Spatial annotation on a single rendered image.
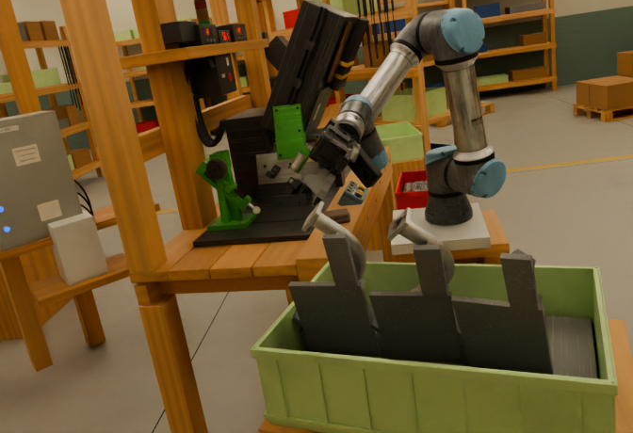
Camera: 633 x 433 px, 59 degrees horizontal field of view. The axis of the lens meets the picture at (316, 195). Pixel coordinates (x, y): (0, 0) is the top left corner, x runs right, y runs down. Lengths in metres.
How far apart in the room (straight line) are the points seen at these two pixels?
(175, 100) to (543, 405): 1.55
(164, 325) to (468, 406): 1.16
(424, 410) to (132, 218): 1.11
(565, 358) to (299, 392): 0.52
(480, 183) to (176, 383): 1.18
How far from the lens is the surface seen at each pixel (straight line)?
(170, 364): 1.99
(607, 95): 7.80
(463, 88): 1.57
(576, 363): 1.20
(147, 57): 2.00
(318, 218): 1.04
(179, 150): 2.10
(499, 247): 1.73
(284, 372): 1.10
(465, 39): 1.52
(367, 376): 1.03
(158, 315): 1.91
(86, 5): 1.74
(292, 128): 2.20
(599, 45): 11.84
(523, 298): 0.97
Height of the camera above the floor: 1.50
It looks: 16 degrees down
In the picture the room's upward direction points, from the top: 9 degrees counter-clockwise
